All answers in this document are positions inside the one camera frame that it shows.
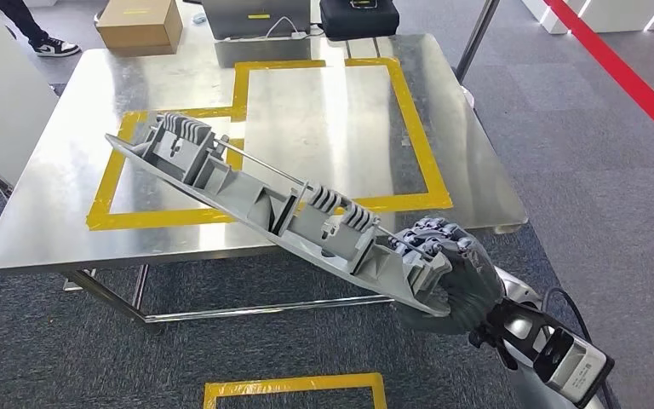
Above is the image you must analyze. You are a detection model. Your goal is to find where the yellow floor tape square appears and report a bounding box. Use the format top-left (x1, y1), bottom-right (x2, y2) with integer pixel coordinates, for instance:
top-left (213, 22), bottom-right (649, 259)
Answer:
top-left (203, 372), bottom-right (388, 409)

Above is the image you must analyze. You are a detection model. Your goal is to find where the white charger cable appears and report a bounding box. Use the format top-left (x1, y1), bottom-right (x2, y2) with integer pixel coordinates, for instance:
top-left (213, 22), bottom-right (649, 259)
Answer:
top-left (231, 15), bottom-right (309, 42)

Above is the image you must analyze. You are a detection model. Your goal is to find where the person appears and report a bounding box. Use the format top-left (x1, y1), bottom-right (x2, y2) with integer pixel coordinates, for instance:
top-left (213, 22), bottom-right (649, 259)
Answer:
top-left (0, 0), bottom-right (82, 59)

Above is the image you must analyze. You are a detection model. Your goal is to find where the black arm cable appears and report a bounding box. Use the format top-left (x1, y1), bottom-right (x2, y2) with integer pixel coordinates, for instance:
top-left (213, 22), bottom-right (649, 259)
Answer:
top-left (540, 286), bottom-right (616, 409)

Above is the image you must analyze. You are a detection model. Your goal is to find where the grey plastic wheel hubcap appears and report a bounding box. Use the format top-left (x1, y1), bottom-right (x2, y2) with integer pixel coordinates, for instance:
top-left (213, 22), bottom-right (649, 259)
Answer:
top-left (105, 112), bottom-right (453, 319)

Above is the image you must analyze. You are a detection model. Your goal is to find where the yellow tape on workbench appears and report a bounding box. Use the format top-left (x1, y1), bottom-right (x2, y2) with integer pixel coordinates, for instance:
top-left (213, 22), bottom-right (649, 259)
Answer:
top-left (85, 56), bottom-right (454, 233)

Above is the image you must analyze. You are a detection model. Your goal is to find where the red barrier belt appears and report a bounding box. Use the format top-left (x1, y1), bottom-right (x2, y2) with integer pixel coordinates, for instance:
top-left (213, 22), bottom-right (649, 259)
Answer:
top-left (541, 0), bottom-right (654, 158)

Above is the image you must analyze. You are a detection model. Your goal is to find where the grey laptop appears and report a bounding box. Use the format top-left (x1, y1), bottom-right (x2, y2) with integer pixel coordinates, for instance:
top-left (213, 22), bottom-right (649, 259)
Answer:
top-left (201, 0), bottom-right (313, 42)

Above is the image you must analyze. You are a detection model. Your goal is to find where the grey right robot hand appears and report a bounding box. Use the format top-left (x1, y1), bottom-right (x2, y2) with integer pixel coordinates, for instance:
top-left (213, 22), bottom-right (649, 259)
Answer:
top-left (386, 216), bottom-right (506, 335)

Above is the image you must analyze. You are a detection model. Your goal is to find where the black carry case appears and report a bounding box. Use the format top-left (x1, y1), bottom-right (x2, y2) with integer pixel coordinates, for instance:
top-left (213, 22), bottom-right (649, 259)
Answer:
top-left (319, 0), bottom-right (401, 42)

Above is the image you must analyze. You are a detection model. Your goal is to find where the chrome stanchion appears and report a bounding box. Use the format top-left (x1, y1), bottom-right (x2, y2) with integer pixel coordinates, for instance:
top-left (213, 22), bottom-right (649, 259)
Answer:
top-left (453, 0), bottom-right (502, 109)

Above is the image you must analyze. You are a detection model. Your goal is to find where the white board panel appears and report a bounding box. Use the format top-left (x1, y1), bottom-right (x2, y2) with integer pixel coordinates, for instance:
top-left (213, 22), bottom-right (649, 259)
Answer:
top-left (0, 0), bottom-right (60, 187)

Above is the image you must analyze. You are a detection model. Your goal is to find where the steel workbench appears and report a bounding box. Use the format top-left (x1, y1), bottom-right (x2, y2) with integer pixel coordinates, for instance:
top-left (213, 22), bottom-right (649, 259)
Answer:
top-left (0, 32), bottom-right (530, 334)

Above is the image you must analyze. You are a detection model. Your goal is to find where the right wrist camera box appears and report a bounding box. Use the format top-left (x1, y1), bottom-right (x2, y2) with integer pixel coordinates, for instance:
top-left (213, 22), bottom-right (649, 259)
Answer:
top-left (532, 327), bottom-right (616, 406)

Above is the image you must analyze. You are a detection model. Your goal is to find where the plain cardboard box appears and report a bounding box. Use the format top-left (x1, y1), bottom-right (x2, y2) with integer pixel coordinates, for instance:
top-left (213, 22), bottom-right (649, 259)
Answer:
top-left (95, 0), bottom-right (184, 58)

